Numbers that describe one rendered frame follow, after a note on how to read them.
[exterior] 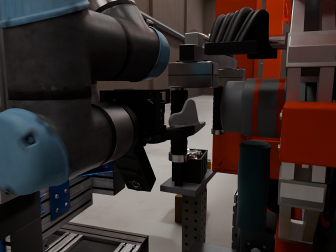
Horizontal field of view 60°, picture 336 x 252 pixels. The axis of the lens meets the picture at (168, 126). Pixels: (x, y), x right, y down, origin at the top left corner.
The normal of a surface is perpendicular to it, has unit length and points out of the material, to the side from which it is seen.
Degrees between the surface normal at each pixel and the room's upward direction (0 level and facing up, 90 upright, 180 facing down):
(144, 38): 69
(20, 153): 90
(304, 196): 90
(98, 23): 60
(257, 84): 41
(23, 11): 87
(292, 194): 90
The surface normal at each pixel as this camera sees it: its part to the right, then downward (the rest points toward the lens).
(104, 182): -0.30, 0.15
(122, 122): 0.80, -0.42
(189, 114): 0.61, 0.12
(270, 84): -0.22, -0.74
